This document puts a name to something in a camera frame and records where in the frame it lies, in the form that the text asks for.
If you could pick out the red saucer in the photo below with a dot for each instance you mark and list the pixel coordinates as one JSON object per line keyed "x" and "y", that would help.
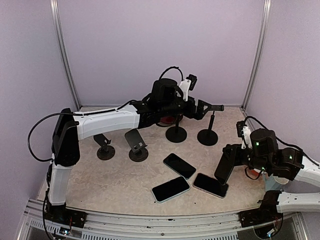
{"x": 169, "y": 120}

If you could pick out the light blue mug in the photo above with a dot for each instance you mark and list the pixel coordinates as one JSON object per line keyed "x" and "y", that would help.
{"x": 272, "y": 183}

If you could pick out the phone upper left blue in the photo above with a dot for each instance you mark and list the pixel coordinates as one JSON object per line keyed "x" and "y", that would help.
{"x": 179, "y": 165}

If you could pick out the folding phone stand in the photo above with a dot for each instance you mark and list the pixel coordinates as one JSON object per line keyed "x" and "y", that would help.
{"x": 138, "y": 152}
{"x": 105, "y": 151}

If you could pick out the aluminium frame post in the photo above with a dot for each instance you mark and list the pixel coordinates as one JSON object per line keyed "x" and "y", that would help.
{"x": 63, "y": 53}
{"x": 267, "y": 4}

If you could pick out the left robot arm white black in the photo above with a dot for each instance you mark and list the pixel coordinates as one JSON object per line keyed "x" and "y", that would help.
{"x": 166, "y": 99}

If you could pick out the phone lower left blue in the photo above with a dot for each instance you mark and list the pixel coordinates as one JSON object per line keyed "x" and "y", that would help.
{"x": 170, "y": 189}

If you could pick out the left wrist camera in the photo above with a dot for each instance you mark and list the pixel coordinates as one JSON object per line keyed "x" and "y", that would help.
{"x": 186, "y": 85}

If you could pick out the black pole stand centre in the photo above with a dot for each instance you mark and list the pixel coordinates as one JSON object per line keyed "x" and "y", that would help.
{"x": 175, "y": 133}

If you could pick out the phone blue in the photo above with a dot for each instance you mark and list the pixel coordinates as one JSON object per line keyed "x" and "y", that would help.
{"x": 170, "y": 189}
{"x": 179, "y": 165}

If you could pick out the front aluminium rail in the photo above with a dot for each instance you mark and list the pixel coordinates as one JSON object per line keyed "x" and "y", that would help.
{"x": 112, "y": 226}

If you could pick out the right aluminium frame post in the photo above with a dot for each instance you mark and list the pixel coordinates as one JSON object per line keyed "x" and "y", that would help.
{"x": 267, "y": 4}

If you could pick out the middle folding phone stand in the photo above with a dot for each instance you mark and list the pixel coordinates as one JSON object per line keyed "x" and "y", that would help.
{"x": 138, "y": 152}

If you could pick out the phone lower right pink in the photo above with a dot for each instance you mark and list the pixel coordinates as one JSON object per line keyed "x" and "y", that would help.
{"x": 210, "y": 185}

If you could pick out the left aluminium frame post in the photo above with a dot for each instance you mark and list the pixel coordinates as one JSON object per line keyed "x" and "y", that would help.
{"x": 63, "y": 53}

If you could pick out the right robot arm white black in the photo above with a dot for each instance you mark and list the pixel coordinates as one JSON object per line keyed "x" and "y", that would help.
{"x": 259, "y": 150}

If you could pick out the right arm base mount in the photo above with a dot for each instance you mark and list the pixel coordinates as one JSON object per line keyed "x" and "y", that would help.
{"x": 266, "y": 212}

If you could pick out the left folding phone stand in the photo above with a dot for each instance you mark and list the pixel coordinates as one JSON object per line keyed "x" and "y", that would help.
{"x": 105, "y": 151}

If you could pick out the black pole stand clamp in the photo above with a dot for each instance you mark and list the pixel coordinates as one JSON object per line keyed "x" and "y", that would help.
{"x": 208, "y": 137}

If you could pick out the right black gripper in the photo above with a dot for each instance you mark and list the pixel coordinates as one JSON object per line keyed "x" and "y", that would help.
{"x": 236, "y": 149}

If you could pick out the phone black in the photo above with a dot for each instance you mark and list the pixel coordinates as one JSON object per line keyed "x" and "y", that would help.
{"x": 226, "y": 164}

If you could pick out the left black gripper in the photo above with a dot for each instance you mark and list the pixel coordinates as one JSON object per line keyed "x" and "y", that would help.
{"x": 198, "y": 115}

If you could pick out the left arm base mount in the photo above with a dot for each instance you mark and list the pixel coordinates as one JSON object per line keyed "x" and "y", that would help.
{"x": 68, "y": 217}

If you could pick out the orange white bowl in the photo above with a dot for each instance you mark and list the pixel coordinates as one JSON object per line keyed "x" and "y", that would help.
{"x": 254, "y": 172}

